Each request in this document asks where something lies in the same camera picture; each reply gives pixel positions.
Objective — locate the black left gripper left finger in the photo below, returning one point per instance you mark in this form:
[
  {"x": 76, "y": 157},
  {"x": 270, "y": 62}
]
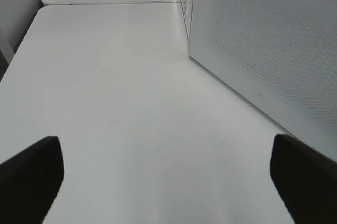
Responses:
[{"x": 30, "y": 182}]

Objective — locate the white microwave door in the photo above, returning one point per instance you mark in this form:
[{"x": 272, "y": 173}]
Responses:
[{"x": 278, "y": 54}]

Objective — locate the white microwave oven body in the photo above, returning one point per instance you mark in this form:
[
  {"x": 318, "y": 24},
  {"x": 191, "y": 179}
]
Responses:
[{"x": 185, "y": 5}]

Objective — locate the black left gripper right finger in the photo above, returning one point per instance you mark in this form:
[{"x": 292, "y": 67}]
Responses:
[{"x": 305, "y": 180}]

